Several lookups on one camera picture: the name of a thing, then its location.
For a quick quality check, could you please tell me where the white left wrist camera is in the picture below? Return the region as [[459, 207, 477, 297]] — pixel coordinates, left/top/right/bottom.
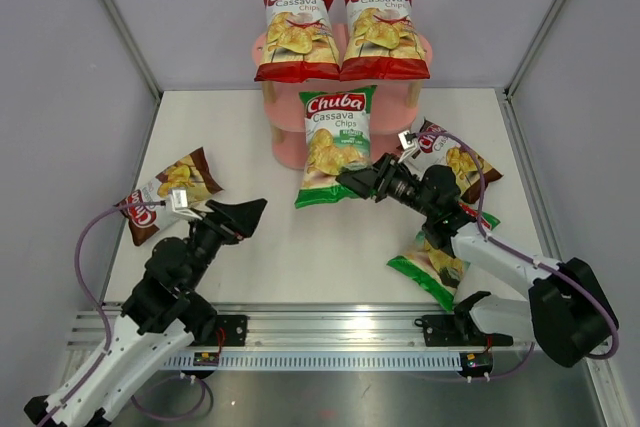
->
[[168, 187, 202, 221]]

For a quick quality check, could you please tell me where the red Chuba chips bag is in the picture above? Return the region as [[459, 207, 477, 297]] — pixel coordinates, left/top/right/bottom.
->
[[255, 0, 340, 83], [340, 0, 430, 81]]

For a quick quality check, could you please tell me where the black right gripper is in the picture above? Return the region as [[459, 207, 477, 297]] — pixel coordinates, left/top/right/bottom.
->
[[337, 153, 437, 219]]

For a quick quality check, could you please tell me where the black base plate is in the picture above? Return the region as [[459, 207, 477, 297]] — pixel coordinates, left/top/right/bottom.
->
[[192, 314, 248, 348], [413, 314, 487, 347]]

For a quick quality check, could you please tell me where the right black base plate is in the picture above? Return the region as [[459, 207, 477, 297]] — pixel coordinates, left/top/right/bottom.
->
[[413, 314, 487, 347]]

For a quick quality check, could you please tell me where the aluminium mounting rail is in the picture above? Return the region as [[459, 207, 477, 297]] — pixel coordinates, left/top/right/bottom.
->
[[67, 302, 611, 352]]

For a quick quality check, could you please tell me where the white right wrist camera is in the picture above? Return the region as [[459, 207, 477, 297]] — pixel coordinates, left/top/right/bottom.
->
[[397, 130, 420, 162]]

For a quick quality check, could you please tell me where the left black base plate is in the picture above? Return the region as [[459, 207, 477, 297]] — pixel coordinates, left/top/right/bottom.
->
[[192, 314, 248, 348]]

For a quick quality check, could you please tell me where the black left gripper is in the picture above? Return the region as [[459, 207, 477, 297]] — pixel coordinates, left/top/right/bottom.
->
[[185, 198, 266, 291]]

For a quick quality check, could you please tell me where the white slotted cable duct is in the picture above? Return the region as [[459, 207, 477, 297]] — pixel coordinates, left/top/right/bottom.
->
[[161, 351, 462, 372]]

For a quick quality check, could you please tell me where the pink three-tier shelf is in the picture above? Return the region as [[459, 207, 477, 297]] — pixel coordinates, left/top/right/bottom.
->
[[249, 23, 434, 171]]

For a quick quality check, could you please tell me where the brown Chuba chips bag left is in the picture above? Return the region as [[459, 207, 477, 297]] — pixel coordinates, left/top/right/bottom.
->
[[118, 147, 223, 247]]

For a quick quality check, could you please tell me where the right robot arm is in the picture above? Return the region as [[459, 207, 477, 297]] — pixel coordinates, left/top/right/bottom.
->
[[337, 154, 619, 367]]

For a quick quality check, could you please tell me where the green Chuba chips bag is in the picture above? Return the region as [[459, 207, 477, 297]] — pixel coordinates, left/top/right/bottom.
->
[[386, 230, 470, 312], [294, 85, 377, 209]]

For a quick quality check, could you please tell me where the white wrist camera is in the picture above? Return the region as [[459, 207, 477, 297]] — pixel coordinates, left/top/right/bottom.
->
[[397, 130, 420, 162], [168, 187, 202, 221]]

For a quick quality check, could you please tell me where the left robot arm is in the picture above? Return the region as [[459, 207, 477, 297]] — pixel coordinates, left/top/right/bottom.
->
[[24, 198, 267, 426]]

